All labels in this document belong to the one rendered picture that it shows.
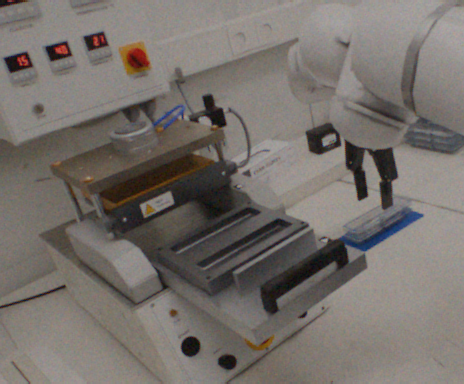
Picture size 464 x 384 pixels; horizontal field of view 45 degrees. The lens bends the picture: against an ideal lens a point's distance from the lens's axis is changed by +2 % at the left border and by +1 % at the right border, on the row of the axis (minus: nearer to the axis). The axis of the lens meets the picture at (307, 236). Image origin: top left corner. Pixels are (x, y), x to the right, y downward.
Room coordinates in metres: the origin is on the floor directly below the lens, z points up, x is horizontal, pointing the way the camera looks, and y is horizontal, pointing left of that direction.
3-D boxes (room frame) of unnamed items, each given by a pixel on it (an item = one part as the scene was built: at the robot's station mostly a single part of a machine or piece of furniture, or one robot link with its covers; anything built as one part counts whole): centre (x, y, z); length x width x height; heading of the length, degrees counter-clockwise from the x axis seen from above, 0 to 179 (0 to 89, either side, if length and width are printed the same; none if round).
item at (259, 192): (1.02, 0.12, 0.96); 0.26 x 0.05 x 0.07; 36
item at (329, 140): (1.64, -0.11, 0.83); 0.09 x 0.06 x 0.07; 119
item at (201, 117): (1.24, 0.17, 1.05); 0.15 x 0.05 x 0.15; 126
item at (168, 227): (1.03, 0.30, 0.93); 0.46 x 0.35 x 0.01; 36
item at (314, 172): (1.65, -0.10, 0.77); 0.84 x 0.30 x 0.04; 127
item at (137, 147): (1.04, 0.28, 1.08); 0.31 x 0.24 x 0.13; 126
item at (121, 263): (0.86, 0.35, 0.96); 0.25 x 0.05 x 0.07; 36
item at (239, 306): (0.76, 0.09, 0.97); 0.30 x 0.22 x 0.08; 36
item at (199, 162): (1.01, 0.27, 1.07); 0.22 x 0.17 x 0.10; 126
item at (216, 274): (0.79, 0.12, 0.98); 0.20 x 0.17 x 0.03; 126
